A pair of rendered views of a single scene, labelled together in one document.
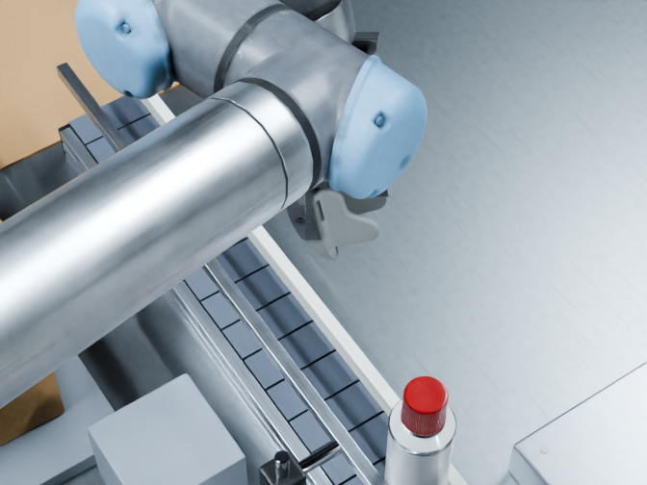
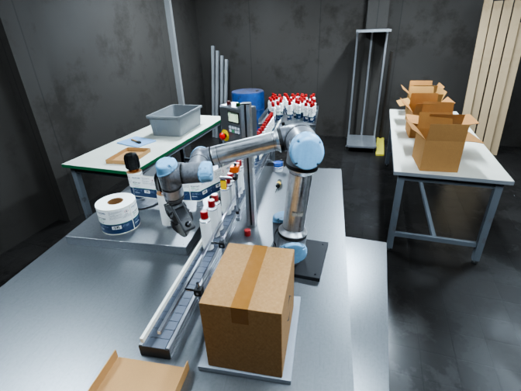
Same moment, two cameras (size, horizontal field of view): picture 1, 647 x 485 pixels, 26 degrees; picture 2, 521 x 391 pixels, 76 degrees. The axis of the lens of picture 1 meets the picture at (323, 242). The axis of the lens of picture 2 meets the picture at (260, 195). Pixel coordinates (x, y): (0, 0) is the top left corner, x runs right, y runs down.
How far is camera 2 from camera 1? 162 cm
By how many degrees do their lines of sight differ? 90
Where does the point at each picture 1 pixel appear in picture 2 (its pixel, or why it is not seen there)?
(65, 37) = not seen: outside the picture
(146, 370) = not seen: hidden behind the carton
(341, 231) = not seen: hidden behind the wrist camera
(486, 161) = (114, 294)
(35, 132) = (167, 371)
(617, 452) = (177, 239)
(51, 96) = (151, 380)
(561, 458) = (183, 242)
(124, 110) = (151, 341)
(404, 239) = (146, 292)
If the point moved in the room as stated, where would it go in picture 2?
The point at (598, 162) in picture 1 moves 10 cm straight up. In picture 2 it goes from (103, 281) to (97, 263)
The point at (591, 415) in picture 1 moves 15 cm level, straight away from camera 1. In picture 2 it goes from (172, 243) to (140, 252)
